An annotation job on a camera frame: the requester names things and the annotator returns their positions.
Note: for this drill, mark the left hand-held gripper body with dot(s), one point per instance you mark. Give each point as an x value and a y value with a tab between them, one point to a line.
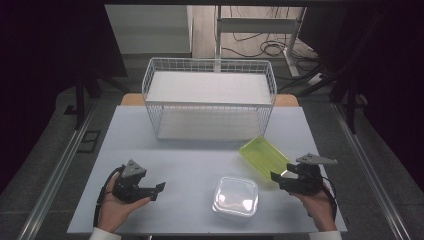
128	188

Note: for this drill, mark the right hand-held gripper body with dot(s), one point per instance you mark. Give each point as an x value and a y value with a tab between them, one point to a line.
308	180

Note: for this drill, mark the green plastic container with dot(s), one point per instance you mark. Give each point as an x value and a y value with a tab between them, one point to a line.
265	156

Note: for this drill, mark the clear plastic container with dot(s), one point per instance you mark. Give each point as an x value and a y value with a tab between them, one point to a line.
235	197

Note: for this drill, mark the person's left hand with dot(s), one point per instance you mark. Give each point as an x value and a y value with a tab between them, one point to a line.
113	211

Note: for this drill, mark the person's right hand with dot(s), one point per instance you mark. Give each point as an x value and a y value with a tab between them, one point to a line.
320	208

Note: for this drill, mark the wooden table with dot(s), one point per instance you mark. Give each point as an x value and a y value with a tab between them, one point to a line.
131	100

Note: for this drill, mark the black stand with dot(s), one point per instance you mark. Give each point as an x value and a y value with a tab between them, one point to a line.
80	96
350	100

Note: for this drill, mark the white power strip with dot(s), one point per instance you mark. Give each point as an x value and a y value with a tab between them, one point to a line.
315	80

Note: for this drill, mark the white cabinet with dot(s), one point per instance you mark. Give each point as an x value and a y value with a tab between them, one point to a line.
150	30

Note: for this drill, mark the black floor bracket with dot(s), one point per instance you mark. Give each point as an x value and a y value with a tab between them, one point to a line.
90	141

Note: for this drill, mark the metal floor rail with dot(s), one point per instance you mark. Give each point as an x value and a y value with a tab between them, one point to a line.
370	173
56	173

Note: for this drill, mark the white desk frame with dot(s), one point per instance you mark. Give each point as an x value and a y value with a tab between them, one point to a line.
256	25

